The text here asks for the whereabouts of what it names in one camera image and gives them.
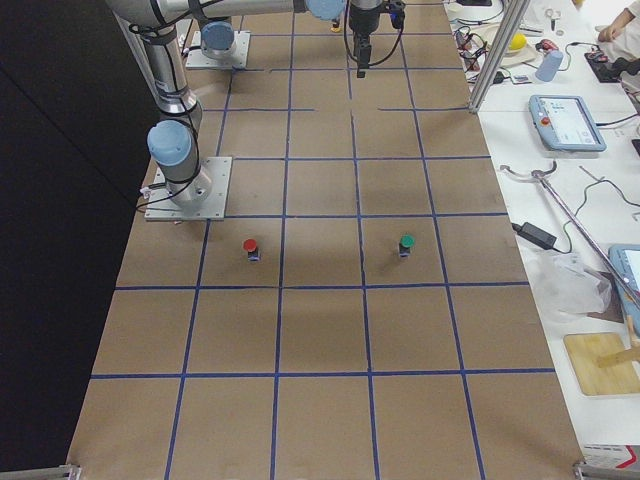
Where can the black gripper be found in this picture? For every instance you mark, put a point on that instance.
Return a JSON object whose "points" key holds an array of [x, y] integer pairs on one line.
{"points": [[360, 21]]}

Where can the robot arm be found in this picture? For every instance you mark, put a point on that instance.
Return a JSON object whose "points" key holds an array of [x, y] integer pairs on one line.
{"points": [[150, 28]]}

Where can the green push button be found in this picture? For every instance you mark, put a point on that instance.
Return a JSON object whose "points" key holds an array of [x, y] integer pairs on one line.
{"points": [[405, 245]]}

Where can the red push button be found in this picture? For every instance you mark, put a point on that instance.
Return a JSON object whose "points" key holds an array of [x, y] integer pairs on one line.
{"points": [[251, 247]]}

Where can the yellow lemon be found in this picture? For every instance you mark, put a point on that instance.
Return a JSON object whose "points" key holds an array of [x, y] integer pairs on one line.
{"points": [[517, 43]]}

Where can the light blue cup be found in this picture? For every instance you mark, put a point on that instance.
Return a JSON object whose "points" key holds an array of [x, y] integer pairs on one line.
{"points": [[549, 66]]}

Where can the metal grabber stick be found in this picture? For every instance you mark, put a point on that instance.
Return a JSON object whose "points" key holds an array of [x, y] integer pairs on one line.
{"points": [[541, 176]]}

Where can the far blue teach pendant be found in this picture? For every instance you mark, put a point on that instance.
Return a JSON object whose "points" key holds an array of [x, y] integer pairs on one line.
{"points": [[564, 123]]}

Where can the blue teach pendant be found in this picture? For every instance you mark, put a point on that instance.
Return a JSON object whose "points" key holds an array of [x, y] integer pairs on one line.
{"points": [[625, 258], [564, 123]]}

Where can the black power adapter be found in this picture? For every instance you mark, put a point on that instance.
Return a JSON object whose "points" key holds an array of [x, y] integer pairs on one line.
{"points": [[537, 236]]}

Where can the clear plastic bag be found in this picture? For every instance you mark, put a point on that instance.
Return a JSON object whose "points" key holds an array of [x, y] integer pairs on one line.
{"points": [[563, 282]]}

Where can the near blue teach pendant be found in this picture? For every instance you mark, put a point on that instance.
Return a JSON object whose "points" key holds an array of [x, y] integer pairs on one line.
{"points": [[625, 258]]}

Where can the wooden cutting board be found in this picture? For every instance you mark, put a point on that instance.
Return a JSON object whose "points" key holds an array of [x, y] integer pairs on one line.
{"points": [[602, 365]]}

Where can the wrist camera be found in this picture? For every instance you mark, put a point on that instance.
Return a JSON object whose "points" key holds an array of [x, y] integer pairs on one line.
{"points": [[396, 11]]}

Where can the aluminium frame post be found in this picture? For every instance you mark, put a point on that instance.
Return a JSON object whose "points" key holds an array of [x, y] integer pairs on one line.
{"points": [[513, 15]]}

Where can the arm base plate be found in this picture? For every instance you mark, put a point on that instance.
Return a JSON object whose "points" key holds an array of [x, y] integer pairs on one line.
{"points": [[205, 198], [234, 58]]}

